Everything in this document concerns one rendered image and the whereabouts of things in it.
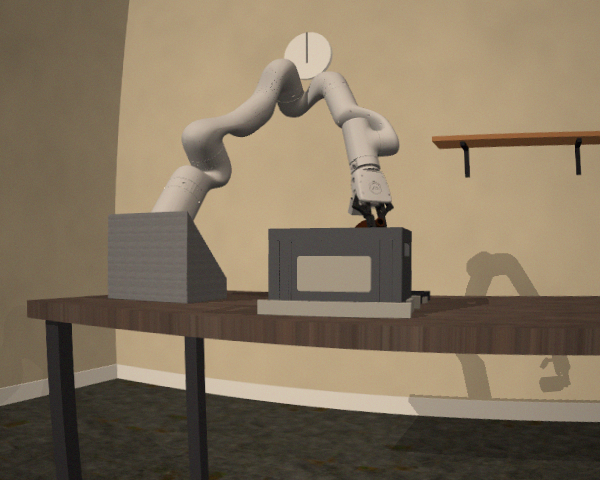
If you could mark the dark grey crate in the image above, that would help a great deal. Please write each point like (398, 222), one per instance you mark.
(372, 264)

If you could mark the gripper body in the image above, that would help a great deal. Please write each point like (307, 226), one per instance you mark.
(370, 186)

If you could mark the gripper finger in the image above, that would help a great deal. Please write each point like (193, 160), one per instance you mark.
(384, 211)
(365, 211)

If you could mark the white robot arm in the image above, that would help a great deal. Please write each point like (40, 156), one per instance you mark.
(202, 139)

